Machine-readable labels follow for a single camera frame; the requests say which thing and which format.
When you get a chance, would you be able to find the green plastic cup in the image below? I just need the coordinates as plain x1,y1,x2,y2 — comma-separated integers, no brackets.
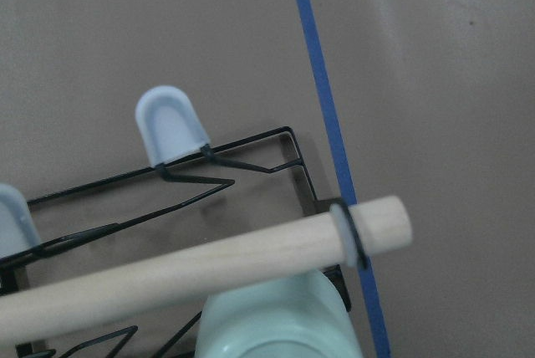
195,270,362,357

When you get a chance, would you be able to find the black wire cup rack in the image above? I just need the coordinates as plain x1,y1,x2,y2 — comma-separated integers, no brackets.
0,84,415,358

